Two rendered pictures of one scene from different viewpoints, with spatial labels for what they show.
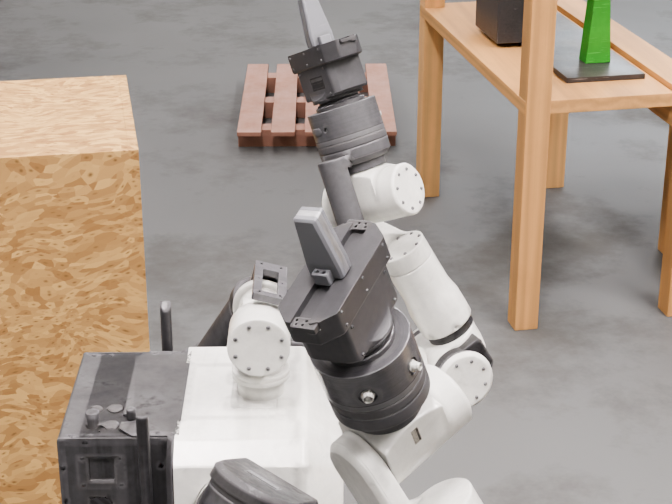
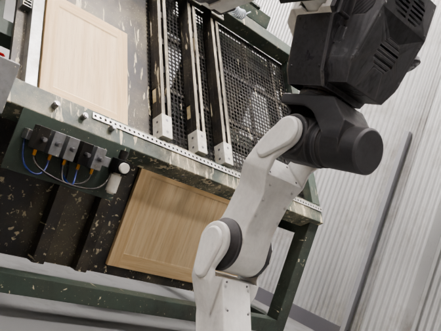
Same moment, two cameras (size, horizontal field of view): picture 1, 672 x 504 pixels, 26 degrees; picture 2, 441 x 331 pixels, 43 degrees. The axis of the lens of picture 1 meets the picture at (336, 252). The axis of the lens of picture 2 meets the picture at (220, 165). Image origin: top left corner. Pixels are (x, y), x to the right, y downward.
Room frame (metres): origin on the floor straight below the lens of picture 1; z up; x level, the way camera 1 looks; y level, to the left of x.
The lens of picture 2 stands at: (2.44, 1.15, 0.70)
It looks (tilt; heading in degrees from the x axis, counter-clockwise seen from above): 4 degrees up; 233
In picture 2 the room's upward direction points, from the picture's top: 19 degrees clockwise
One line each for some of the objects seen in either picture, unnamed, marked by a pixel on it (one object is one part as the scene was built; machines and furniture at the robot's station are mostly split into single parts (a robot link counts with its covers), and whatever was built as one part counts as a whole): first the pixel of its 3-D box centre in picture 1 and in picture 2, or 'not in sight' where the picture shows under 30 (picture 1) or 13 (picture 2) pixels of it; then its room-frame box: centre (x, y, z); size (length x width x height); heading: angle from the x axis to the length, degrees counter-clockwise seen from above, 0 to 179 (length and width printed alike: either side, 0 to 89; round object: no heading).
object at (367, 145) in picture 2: not in sight; (328, 133); (1.41, 0.17, 0.97); 0.28 x 0.13 x 0.18; 91
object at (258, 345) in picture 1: (260, 336); not in sight; (1.40, 0.08, 1.44); 0.10 x 0.07 x 0.09; 1
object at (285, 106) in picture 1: (317, 105); not in sight; (6.65, 0.09, 0.05); 1.12 x 0.75 x 0.10; 178
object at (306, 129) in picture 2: not in sight; (307, 142); (1.41, 0.11, 0.94); 0.14 x 0.13 x 0.12; 1
